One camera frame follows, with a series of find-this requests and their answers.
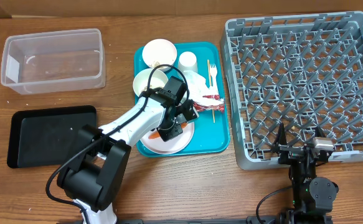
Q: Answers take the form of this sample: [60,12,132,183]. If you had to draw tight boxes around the orange carrot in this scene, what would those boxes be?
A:
[148,123,187,139]

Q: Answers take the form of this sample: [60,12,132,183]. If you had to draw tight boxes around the white bowl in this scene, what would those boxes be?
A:
[133,68,168,96]
[142,39,177,68]

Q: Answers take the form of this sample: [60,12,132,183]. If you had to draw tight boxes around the rice food scraps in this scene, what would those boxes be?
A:
[149,62,161,68]

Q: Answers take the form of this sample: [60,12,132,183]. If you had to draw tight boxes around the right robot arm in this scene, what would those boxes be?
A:
[271,124,339,223]

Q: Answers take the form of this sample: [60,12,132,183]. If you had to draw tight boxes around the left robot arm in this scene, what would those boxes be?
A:
[51,77,198,223]

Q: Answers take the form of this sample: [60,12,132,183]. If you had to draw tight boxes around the grey dishwasher rack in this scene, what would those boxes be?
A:
[220,11,363,170]

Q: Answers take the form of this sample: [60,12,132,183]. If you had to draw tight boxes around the white round plate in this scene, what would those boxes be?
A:
[141,122,195,155]

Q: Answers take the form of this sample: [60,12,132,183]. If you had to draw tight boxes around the crumpled white napkin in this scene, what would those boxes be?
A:
[183,70,224,106]

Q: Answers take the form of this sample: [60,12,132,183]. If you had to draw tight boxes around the white paper cup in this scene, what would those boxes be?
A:
[177,51,198,73]

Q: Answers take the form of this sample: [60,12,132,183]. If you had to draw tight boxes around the teal serving tray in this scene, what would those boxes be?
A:
[133,42,231,158]

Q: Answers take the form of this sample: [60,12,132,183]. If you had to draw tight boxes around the white plastic fork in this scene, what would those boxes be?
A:
[209,63,218,90]

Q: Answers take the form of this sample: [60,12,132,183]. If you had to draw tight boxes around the wooden skewer stick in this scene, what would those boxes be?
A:
[207,59,215,123]

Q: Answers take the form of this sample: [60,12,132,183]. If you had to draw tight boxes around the red snack wrapper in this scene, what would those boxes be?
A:
[192,95,225,113]

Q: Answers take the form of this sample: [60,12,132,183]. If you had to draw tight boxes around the clear plastic bin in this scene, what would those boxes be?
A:
[1,29,106,95]

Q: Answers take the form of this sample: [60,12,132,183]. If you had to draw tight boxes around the black plastic tray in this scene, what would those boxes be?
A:
[7,105,97,169]

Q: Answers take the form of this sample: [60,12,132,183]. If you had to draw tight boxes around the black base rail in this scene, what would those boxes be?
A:
[56,215,334,224]

